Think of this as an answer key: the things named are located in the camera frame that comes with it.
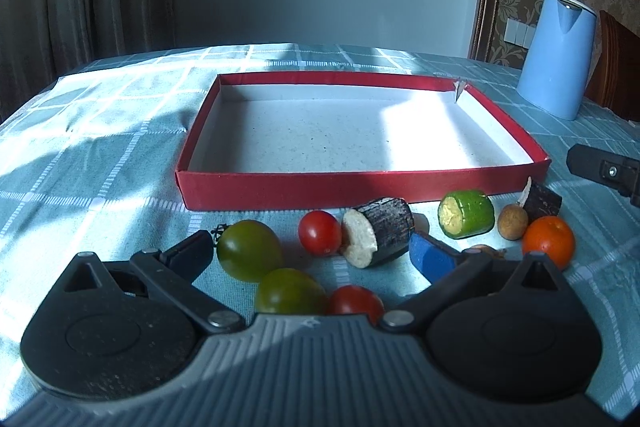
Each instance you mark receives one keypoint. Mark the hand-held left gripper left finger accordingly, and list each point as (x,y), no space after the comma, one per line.
(196,249)

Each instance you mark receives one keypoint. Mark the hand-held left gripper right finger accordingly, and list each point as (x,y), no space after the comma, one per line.
(430,258)

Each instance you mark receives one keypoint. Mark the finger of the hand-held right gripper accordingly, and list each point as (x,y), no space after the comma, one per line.
(595,164)

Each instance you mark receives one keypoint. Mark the brown longan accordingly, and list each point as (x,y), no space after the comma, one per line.
(480,250)
(512,222)

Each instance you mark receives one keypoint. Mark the green tomato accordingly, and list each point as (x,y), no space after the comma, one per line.
(290,292)
(247,249)

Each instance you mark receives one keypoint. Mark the large dark sugarcane piece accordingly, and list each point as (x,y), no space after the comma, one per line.
(385,227)

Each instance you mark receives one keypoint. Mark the green sugarcane piece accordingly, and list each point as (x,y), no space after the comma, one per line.
(472,212)

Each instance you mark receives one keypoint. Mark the small dark sugarcane piece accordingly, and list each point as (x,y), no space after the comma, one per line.
(542,204)

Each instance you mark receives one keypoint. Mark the red cherry tomato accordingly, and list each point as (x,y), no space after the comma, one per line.
(355,302)
(319,232)

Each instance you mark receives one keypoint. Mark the orange tangerine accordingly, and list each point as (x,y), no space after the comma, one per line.
(548,242)

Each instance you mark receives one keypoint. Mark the red cardboard box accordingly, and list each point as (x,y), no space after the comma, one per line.
(325,142)

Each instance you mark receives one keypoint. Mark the wooden chair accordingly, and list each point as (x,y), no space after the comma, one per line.
(617,67)

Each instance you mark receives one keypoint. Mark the light blue electric kettle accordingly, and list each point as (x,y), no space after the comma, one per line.
(555,57)

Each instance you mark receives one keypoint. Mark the white wall switch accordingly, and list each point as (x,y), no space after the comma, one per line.
(520,32)

